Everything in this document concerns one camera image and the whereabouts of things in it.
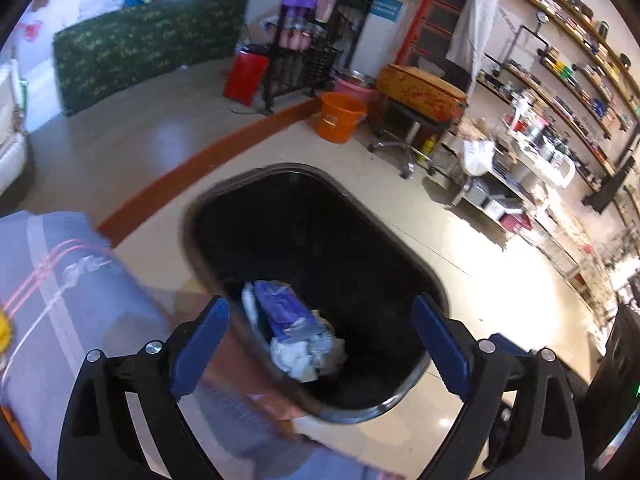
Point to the red waste bin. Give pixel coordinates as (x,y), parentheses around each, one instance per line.
(245,77)

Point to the pink basin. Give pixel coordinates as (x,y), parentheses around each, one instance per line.
(370,97)

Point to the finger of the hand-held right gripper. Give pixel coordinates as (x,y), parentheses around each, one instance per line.
(510,345)
(502,440)

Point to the white shopping bag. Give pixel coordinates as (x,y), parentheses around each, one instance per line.
(477,155)

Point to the wooden wall shelf with bottles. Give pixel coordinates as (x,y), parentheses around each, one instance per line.
(550,100)

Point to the black and brown wastebasket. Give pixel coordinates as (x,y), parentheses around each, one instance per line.
(310,230)

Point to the blue striped blanket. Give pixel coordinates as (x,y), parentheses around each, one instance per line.
(75,310)

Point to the red ladder shelf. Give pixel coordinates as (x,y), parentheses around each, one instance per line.
(430,40)

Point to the black metal rack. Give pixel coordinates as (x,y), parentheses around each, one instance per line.
(285,70)

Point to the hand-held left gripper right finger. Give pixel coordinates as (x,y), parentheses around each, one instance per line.
(440,350)

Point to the orange bucket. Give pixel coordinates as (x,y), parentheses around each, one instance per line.
(340,120)

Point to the white trolley rack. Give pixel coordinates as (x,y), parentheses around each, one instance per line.
(520,175)

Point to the yellow bottle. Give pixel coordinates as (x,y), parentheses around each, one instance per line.
(427,149)

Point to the blue wall sign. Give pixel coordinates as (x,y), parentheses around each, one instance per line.
(386,7)

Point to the purple plastic bag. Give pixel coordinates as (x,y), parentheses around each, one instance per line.
(280,305)

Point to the white tissue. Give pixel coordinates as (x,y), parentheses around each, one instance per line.
(305,355)

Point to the white hanging cloth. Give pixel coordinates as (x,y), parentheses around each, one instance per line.
(472,25)

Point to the white wicker sofa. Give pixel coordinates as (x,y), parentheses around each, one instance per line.
(12,160)

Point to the wooden wall shelf with boxes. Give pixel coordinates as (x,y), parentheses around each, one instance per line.
(575,5)

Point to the orange patterned case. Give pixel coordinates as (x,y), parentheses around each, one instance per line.
(420,92)

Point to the black pipe fixture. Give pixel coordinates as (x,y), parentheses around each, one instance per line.
(522,30)

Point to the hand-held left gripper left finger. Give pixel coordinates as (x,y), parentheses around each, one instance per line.
(200,350)

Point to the metal basin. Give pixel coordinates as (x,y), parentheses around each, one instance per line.
(355,77)

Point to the green patterned counter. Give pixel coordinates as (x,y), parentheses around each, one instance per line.
(150,45)

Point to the chrome swivel stool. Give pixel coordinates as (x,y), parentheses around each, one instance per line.
(407,132)

